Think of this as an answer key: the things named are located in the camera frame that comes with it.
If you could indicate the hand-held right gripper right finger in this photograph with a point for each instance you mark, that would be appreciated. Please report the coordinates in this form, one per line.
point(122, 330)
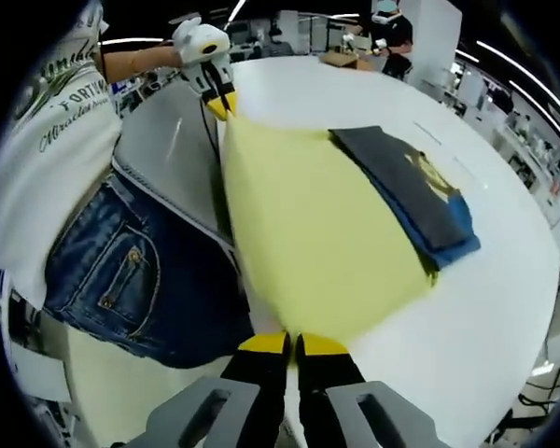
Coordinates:
point(326, 387)

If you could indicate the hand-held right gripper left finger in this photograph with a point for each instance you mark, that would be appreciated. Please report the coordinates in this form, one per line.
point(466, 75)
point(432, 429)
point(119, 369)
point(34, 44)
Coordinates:
point(256, 387)

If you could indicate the person's blue denim shorts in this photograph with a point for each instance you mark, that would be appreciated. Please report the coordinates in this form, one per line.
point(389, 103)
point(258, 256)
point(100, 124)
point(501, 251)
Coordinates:
point(121, 261)

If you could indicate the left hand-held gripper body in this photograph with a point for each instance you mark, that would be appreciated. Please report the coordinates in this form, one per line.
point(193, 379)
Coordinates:
point(198, 44)

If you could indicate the grey mesh chair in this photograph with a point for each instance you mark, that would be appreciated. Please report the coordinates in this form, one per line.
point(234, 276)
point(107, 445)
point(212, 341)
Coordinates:
point(168, 154)

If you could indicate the yellow blue grey garment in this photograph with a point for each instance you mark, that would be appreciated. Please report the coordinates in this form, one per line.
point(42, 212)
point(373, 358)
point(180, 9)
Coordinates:
point(308, 219)

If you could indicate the long ceiling light strip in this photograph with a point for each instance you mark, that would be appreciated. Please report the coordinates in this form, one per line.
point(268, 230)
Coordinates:
point(236, 9)

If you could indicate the brown cardboard box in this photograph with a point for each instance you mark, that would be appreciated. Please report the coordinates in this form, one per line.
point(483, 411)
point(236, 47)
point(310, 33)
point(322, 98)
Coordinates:
point(340, 59)

